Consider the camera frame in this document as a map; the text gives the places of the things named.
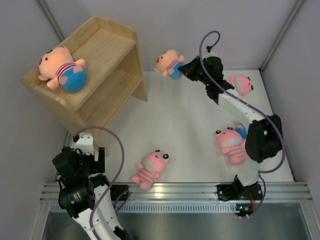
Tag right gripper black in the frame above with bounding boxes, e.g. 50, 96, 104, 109
177, 56, 211, 86

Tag boy plush doll blue pants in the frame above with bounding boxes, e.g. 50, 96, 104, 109
38, 46, 87, 93

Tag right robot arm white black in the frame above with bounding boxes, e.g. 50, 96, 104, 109
178, 56, 285, 199

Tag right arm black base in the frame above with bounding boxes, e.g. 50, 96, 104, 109
216, 182, 263, 202

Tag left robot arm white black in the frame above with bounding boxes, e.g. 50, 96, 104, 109
52, 147, 131, 240

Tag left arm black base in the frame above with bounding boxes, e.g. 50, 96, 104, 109
109, 184, 129, 201

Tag wooden two-tier shelf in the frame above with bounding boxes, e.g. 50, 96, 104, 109
21, 15, 148, 148

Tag pink striped plush front centre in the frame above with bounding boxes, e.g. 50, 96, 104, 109
131, 149, 170, 190

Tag pink striped plush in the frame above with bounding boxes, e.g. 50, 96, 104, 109
228, 75, 254, 96
131, 149, 170, 190
215, 127, 248, 165

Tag pink striped plush far right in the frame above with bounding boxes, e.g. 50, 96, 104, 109
228, 75, 254, 96

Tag pink striped plush right middle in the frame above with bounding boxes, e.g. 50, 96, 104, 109
215, 127, 248, 165

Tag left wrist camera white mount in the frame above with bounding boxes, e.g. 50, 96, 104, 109
71, 132, 95, 156

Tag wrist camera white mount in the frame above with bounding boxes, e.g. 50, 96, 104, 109
203, 45, 218, 59
71, 132, 95, 156

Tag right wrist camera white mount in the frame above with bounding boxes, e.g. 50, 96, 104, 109
203, 45, 218, 59

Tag white slotted cable duct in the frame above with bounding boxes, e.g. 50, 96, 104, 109
48, 202, 241, 214

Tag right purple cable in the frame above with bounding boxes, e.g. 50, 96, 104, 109
198, 30, 286, 220

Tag aluminium mounting rail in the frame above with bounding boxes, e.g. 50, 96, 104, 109
39, 182, 313, 201

